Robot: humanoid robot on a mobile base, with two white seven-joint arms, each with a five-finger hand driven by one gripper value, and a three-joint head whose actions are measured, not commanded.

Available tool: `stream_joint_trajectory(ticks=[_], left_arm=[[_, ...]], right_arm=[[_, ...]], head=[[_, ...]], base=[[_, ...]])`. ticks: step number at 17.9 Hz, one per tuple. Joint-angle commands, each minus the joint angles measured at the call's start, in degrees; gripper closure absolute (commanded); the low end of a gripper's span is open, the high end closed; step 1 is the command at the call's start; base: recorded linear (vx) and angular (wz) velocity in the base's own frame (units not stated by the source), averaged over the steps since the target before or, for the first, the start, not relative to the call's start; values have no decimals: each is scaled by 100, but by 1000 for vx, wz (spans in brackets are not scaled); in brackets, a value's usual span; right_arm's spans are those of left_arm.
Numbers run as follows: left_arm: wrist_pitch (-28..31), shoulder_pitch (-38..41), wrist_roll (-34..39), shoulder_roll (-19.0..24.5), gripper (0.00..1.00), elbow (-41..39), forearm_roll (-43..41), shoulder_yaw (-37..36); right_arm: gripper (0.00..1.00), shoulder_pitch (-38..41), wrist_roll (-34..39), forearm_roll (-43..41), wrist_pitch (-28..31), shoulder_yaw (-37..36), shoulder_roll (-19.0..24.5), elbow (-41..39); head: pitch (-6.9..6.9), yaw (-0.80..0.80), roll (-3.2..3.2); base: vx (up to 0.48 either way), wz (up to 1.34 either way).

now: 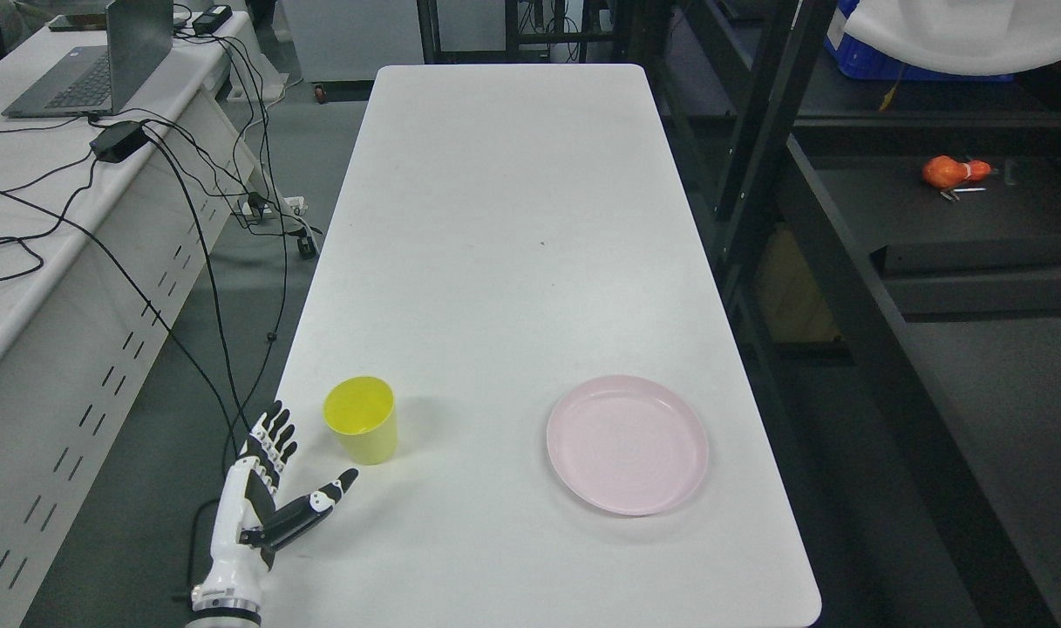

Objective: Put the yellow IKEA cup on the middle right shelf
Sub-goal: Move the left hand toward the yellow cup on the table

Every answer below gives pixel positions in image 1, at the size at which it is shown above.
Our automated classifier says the orange toy on shelf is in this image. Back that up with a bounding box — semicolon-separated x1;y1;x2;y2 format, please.
921;155;993;191

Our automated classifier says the yellow plastic cup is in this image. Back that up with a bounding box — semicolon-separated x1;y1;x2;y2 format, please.
323;376;398;465

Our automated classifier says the blue plastic crate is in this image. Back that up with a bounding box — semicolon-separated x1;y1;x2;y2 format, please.
824;1;1015;83

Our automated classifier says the dark grey metal shelf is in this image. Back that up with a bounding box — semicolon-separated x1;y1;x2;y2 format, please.
630;1;1061;627

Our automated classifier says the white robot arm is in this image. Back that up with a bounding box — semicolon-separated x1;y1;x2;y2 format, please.
185;608;262;628

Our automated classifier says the pink plastic plate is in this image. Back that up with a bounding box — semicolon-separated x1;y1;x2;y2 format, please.
545;376;710;516

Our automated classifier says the grey laptop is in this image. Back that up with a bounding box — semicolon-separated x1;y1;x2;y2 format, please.
3;1;173;119

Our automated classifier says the black power adapter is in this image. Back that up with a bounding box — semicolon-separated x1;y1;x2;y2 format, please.
89;120;147;164

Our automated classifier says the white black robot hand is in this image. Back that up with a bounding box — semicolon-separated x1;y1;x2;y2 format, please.
190;400;359;616

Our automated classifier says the white side desk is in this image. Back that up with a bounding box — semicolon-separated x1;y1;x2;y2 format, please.
0;31;234;627

